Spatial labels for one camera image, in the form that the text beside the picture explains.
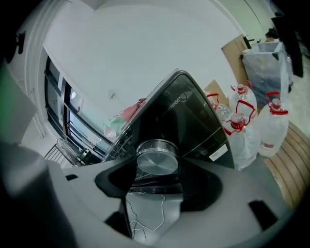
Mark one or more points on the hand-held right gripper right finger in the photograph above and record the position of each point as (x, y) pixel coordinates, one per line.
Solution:
(230, 206)

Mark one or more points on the large cardboard sheet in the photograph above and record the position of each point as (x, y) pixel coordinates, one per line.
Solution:
(233, 53)

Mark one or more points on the pink detergent pouch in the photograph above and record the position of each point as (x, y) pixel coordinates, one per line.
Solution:
(118, 121)

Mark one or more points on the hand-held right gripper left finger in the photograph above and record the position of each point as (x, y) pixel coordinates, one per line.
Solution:
(97, 206)

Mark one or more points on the dark framed glass partition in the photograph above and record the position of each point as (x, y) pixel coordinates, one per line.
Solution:
(72, 116)

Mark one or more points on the wooden slat decking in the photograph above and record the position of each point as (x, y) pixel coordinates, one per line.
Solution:
(290, 164)

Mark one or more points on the small cardboard sheet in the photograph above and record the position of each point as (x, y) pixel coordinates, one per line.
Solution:
(215, 88)

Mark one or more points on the black washing machine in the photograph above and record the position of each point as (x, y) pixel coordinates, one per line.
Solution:
(189, 116)

